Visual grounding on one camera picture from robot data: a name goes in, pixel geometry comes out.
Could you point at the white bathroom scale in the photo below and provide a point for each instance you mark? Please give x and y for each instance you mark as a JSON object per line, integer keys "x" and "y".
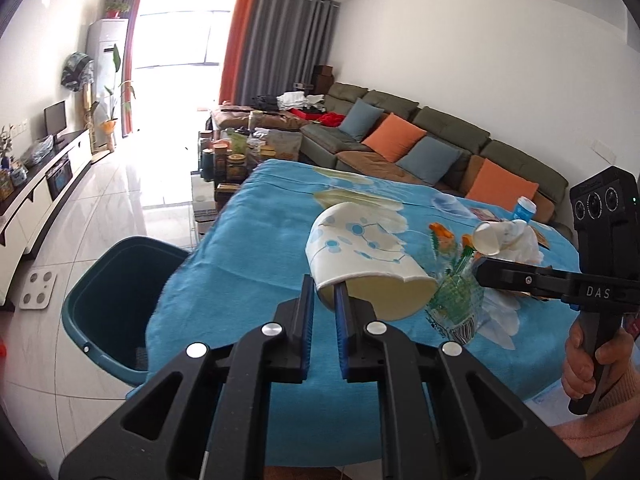
{"x": 37, "y": 290}

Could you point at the red cloth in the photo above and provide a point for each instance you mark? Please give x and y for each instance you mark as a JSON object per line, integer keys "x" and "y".
{"x": 332, "y": 119}

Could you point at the tall potted plant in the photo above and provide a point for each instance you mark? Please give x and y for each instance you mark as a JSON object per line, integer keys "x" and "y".
{"x": 108, "y": 127}

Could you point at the blue white small bottle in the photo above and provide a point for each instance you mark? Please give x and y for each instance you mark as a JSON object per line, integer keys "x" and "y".
{"x": 524, "y": 208}

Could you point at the blue white porcelain jar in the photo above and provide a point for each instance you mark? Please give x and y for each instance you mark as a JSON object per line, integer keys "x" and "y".
{"x": 19, "y": 174}

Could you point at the pile of clothes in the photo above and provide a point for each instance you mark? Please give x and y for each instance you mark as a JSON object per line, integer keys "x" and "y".
{"x": 292, "y": 99}

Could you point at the clear green orange plastic wrapper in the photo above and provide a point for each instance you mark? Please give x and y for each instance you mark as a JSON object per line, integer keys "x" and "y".
{"x": 455, "y": 295}

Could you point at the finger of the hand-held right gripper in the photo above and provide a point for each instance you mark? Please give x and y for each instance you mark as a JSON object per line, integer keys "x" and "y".
{"x": 515, "y": 277}

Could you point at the brown chaise seat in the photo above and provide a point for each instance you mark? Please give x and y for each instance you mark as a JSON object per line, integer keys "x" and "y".
{"x": 270, "y": 120}

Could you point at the blue cushion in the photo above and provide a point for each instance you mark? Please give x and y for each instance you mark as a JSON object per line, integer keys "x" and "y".
{"x": 429, "y": 160}
{"x": 361, "y": 119}

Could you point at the black monitor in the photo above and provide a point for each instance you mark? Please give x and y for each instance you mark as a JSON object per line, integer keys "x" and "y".
{"x": 55, "y": 116}

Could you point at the crumpled white tissue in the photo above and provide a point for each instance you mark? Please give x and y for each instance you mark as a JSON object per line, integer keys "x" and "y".
{"x": 522, "y": 245}

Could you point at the white blue-dotted paper cup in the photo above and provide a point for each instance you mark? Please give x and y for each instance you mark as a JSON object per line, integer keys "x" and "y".
{"x": 360, "y": 250}

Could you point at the grey and orange curtain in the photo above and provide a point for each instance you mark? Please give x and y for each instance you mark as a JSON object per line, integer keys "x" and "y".
{"x": 285, "y": 45}

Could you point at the blue printed blanket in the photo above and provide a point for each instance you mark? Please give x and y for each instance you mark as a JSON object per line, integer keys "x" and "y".
{"x": 250, "y": 260}

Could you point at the white black TV cabinet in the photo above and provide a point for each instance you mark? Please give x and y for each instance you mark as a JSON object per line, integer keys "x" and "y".
{"x": 30, "y": 195}

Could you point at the cluttered coffee table with jars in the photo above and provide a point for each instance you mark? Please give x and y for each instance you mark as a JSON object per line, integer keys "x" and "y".
{"x": 235, "y": 165}

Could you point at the fan with printed cover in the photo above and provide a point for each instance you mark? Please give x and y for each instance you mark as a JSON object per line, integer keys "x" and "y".
{"x": 76, "y": 70}

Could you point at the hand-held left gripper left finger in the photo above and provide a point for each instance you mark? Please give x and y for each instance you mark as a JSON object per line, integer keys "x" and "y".
{"x": 308, "y": 332}

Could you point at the teal plastic bin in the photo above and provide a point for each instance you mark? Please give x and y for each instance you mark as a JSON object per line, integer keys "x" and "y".
{"x": 100, "y": 300}

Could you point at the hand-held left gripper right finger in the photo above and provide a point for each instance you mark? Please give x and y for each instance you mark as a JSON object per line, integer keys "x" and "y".
{"x": 342, "y": 332}

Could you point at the dark red curtain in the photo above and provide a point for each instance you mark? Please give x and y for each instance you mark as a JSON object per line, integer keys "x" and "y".
{"x": 132, "y": 50}

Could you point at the person's right forearm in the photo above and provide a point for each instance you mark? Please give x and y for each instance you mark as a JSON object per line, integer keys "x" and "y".
{"x": 600, "y": 435}

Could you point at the small green potted plant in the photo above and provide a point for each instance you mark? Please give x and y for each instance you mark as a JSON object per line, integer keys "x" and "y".
{"x": 117, "y": 8}

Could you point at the orange cushion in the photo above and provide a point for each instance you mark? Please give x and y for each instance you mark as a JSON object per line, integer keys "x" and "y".
{"x": 500, "y": 185}
{"x": 394, "y": 137}

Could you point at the white standing air conditioner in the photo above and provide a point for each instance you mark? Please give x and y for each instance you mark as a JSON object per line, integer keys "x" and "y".
{"x": 107, "y": 40}

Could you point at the decorative plant in blue vase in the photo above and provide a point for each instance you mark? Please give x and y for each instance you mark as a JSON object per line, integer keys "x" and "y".
{"x": 5, "y": 147}

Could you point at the person's right hand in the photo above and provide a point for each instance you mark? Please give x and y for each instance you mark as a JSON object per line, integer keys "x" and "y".
{"x": 575, "y": 360}

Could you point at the green sectional sofa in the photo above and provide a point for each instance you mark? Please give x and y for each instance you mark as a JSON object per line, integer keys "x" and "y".
{"x": 450, "y": 120}

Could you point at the small brown printed packet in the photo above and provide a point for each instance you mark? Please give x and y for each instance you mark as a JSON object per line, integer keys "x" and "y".
{"x": 482, "y": 214}

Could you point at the brown stacked boxes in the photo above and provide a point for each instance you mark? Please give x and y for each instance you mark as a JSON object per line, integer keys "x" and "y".
{"x": 323, "y": 80}

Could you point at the clear plastic bag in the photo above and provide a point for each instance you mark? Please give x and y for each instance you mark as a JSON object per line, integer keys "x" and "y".
{"x": 37, "y": 152}

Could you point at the small white paper cup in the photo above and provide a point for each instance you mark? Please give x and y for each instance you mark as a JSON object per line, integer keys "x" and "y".
{"x": 487, "y": 237}

